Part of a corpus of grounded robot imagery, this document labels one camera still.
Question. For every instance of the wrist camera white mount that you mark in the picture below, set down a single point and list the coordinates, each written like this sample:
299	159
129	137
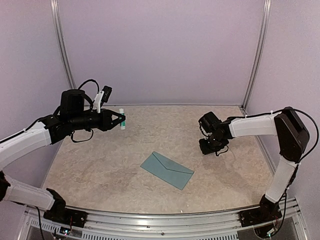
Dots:
203	131
101	97

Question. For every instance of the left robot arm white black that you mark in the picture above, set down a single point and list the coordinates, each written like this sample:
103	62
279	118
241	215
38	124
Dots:
77	111

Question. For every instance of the teal paper envelope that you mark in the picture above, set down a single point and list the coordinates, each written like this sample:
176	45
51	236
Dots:
167	170

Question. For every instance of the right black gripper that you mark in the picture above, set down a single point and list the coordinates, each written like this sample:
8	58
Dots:
205	150

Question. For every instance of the right aluminium frame post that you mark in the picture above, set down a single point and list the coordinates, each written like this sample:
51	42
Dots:
258	53

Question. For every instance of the front aluminium rail base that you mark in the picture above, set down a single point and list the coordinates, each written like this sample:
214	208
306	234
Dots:
106	225

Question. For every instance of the left aluminium frame post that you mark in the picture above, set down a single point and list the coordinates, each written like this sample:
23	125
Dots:
54	5

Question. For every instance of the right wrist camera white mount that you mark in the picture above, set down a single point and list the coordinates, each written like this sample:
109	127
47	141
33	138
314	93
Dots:
203	131

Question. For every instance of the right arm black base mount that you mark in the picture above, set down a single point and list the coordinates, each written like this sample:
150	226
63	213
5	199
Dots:
257	216

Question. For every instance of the small green white glue stick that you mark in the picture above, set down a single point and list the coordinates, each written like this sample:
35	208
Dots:
123	119

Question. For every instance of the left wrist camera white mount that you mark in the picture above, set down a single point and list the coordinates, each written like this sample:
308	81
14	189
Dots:
101	97

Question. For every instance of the aluminium frame post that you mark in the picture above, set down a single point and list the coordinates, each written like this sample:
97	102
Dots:
54	5
258	53

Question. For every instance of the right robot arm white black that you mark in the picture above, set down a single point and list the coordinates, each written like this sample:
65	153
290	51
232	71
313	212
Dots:
285	125

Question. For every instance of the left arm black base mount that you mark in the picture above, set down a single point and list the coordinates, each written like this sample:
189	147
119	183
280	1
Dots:
59	213

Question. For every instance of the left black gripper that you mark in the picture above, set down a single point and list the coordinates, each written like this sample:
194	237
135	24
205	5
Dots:
106	122

